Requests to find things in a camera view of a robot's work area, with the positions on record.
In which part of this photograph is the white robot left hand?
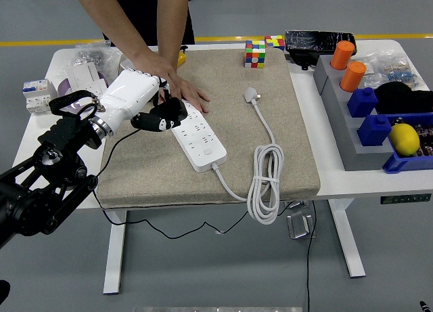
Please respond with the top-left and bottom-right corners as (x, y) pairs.
(96, 69), (183, 136)

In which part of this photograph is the person's right hand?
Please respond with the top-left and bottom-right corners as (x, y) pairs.
(134, 51), (185, 102)

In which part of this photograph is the person's left hand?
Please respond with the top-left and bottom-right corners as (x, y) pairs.
(177, 75), (210, 114)

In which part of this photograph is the black plug adapter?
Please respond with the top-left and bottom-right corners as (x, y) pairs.
(150, 97), (189, 125)

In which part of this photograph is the white power strip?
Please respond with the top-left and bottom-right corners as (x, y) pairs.
(170, 100), (228, 173)

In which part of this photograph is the thin black adapter cord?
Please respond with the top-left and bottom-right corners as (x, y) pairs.
(91, 127), (305, 240)

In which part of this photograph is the dark circuit board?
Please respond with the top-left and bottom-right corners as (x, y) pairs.
(392, 117), (433, 157)

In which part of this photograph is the person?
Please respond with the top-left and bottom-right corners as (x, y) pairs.
(101, 0), (196, 45)

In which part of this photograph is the grey-brown mat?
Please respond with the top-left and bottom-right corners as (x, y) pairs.
(96, 47), (321, 210)

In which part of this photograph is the clear bag of screws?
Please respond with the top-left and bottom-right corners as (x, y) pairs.
(73, 39), (124, 76)

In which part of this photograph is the purple bowl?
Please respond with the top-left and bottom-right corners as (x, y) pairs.
(56, 73), (110, 112)

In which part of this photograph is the large Rubik's cube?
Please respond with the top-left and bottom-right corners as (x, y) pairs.
(244, 40), (267, 69)

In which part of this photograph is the white circuit breaker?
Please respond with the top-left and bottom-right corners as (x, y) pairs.
(22, 79), (57, 116)

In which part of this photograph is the small Rubik's cube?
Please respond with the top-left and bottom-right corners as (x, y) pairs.
(263, 35), (286, 51)

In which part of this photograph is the white table leg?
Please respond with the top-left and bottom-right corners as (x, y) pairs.
(102, 210), (128, 295)
(327, 198), (367, 278)

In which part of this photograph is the black table control panel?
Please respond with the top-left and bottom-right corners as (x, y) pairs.
(379, 193), (432, 205)

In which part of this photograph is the black film-wrapped device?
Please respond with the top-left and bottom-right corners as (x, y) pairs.
(283, 29), (357, 71)

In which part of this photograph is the blue plastic bin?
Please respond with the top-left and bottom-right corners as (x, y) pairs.
(382, 112), (433, 175)

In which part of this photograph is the grey stepped peg holder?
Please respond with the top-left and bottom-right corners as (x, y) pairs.
(312, 54), (403, 173)

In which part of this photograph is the orange cylinder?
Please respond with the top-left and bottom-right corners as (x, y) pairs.
(339, 61), (367, 93)
(329, 40), (355, 71)

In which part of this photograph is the blue block with knob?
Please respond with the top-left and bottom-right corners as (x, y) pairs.
(346, 87), (379, 118)
(357, 114), (392, 148)

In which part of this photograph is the yellow lemon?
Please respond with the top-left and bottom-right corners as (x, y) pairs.
(388, 122), (421, 157)

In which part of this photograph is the clear bag of small parts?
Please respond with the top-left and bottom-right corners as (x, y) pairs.
(371, 49), (426, 89)

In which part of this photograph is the black cloth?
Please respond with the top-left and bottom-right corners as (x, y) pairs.
(373, 81), (433, 116)

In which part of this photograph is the white flat switch panel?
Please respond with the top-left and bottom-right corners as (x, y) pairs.
(119, 57), (137, 73)

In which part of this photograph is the white wall socket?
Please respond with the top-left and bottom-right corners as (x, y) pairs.
(76, 80), (110, 98)

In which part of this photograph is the white power strip cord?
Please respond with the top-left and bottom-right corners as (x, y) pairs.
(212, 85), (285, 226)

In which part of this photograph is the white switch plate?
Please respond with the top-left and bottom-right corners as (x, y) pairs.
(65, 62), (101, 93)

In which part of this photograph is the black floor cable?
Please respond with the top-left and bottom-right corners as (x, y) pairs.
(305, 200), (317, 312)

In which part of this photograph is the small metal bracket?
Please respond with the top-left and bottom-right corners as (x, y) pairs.
(283, 199), (311, 210)

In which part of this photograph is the large metal bracket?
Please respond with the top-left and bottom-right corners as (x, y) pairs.
(286, 212), (316, 240)

